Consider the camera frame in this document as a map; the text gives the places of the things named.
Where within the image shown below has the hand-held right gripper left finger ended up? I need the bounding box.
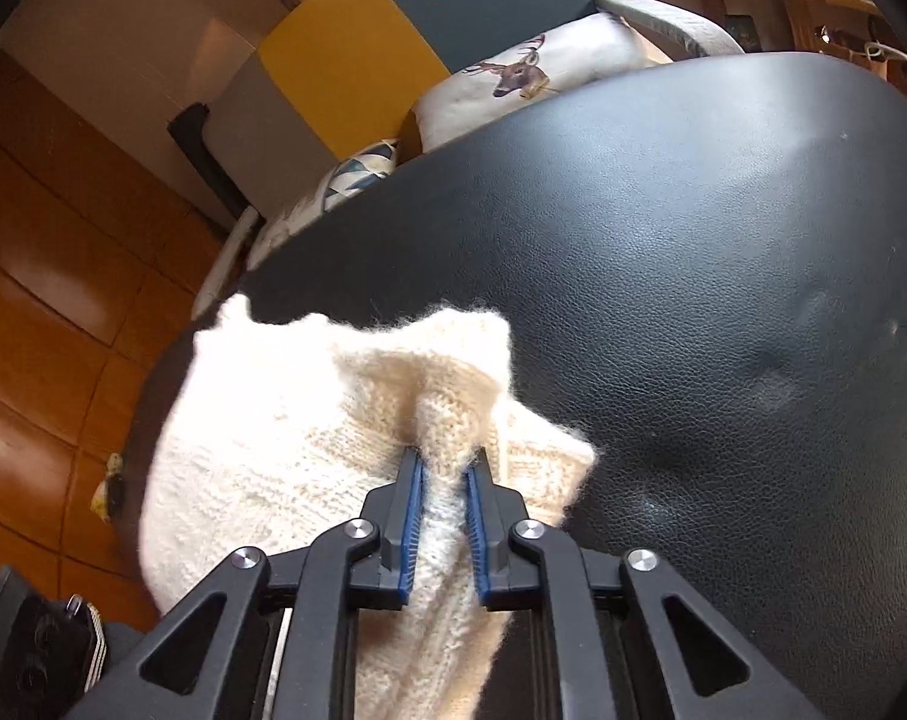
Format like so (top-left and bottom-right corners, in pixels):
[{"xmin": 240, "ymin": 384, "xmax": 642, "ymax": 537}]
[{"xmin": 63, "ymin": 446, "xmax": 428, "ymax": 720}]

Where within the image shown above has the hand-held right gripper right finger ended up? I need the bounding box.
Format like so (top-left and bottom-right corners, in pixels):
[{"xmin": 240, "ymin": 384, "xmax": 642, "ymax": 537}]
[{"xmin": 462, "ymin": 446, "xmax": 830, "ymax": 720}]

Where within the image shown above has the cream knitted sweater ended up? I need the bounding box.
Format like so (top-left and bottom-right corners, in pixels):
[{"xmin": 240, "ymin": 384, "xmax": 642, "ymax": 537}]
[{"xmin": 138, "ymin": 292, "xmax": 600, "ymax": 720}]

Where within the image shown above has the small yellow white object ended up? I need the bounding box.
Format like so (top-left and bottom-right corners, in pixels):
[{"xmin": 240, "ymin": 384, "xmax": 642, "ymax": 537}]
[{"xmin": 91, "ymin": 452, "xmax": 126, "ymax": 522}]

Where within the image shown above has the triangle print pillow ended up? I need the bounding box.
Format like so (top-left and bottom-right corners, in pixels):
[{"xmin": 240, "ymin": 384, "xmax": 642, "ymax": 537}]
[{"xmin": 254, "ymin": 139, "xmax": 402, "ymax": 256}]

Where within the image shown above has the deer print pillow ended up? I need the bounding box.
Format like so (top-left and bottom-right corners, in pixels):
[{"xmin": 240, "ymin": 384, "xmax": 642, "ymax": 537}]
[{"xmin": 410, "ymin": 11, "xmax": 675, "ymax": 155}]

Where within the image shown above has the yellow blue grey sofa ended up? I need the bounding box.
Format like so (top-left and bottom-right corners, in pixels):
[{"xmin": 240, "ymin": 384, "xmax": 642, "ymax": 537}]
[{"xmin": 202, "ymin": 0, "xmax": 747, "ymax": 256}]

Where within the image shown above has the green box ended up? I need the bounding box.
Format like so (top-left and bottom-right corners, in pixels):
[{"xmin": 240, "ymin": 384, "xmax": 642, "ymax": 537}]
[{"xmin": 723, "ymin": 11, "xmax": 762, "ymax": 46}]

